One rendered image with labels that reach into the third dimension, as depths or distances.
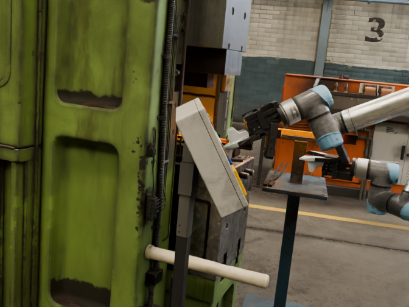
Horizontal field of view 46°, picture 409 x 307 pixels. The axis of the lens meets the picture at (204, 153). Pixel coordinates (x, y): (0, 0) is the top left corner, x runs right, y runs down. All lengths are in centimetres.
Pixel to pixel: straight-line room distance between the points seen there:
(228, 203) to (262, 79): 821
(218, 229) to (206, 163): 70
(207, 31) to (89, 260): 96
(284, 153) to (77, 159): 381
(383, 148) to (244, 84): 452
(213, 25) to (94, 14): 42
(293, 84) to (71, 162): 379
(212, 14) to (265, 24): 765
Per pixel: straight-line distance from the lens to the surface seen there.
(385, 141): 547
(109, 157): 177
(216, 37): 179
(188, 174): 139
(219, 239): 190
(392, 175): 184
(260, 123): 146
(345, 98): 522
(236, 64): 195
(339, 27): 944
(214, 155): 122
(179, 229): 144
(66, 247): 197
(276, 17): 944
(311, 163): 183
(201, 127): 121
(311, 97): 149
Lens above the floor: 132
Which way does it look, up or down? 11 degrees down
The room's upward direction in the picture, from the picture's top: 5 degrees clockwise
